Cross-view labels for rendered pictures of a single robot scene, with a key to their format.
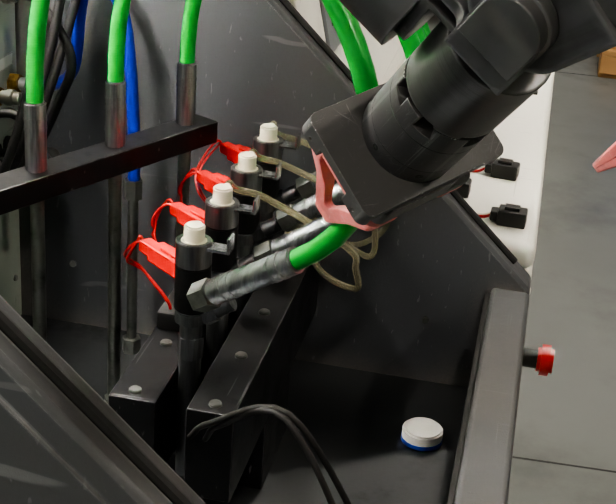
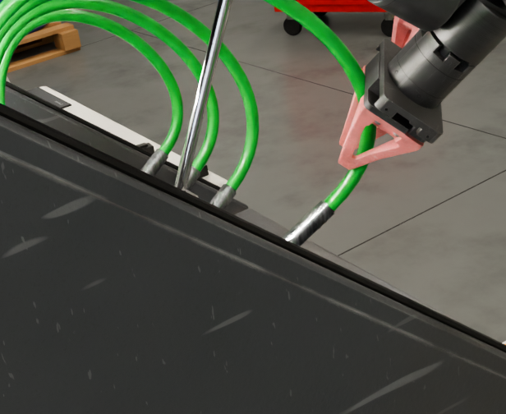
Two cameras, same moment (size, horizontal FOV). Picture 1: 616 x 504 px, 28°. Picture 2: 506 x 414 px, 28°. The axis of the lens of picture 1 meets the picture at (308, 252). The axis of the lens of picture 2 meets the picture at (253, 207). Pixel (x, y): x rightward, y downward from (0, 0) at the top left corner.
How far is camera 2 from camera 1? 0.62 m
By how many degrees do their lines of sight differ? 35
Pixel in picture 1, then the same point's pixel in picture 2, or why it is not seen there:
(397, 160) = (435, 97)
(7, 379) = (405, 316)
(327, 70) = (79, 126)
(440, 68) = (480, 26)
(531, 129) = (107, 125)
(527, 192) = (172, 157)
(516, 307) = (258, 217)
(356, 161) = (415, 109)
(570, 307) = not seen: hidden behind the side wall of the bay
